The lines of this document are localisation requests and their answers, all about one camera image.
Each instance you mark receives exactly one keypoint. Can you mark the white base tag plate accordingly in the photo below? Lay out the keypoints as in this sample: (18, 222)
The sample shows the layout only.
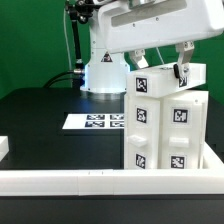
(94, 121)

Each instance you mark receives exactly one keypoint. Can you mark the white cabinet top block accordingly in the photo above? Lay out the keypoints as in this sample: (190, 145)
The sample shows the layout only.
(160, 81)

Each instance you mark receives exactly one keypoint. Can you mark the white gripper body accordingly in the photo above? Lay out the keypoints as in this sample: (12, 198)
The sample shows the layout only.
(159, 23)

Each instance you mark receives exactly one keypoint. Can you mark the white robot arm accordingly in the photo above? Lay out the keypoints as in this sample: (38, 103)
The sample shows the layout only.
(106, 71)

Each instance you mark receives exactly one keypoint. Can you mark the white cabinet body box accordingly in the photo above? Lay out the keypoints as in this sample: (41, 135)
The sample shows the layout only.
(165, 133)

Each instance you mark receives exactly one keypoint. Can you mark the white L-shaped obstacle fence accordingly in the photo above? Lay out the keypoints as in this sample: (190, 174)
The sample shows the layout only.
(208, 180)

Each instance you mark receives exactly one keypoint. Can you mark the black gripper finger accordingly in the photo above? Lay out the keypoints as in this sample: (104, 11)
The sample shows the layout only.
(185, 51)
(137, 57)

